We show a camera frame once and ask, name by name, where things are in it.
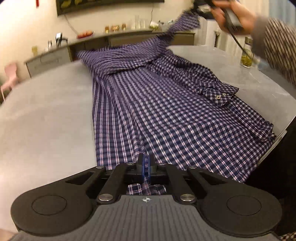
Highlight person right hand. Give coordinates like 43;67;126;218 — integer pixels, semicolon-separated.
211;1;256;35

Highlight striped sleeve right forearm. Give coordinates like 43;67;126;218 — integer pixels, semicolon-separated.
251;16;295;85

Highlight red fruit plate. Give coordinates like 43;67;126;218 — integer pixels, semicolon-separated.
76;31;94;39

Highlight clear glass cups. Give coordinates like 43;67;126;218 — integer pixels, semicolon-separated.
130;15;147;30

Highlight pink plastic child chair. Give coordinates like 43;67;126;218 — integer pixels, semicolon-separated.
1;63;19;102

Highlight white lace-covered air conditioner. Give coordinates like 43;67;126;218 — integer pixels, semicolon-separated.
195;17;221;47

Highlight wall-mounted television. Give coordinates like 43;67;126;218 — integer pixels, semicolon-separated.
56;0;165;16

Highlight black handheld scanner gun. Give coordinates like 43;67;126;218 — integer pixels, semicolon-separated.
55;33;68;47

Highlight golden ornament set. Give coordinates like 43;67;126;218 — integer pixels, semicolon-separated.
104;24;126;33

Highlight blue plaid shirt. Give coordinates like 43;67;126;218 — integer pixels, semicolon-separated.
77;11;275;182

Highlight long grey tv cabinet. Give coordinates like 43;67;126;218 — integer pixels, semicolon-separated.
24;29;196;78

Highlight yellow cup on cabinet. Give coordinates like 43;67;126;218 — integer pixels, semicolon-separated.
32;46;38;56

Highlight glass tea bottle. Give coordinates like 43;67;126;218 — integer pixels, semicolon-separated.
240;37;254;68

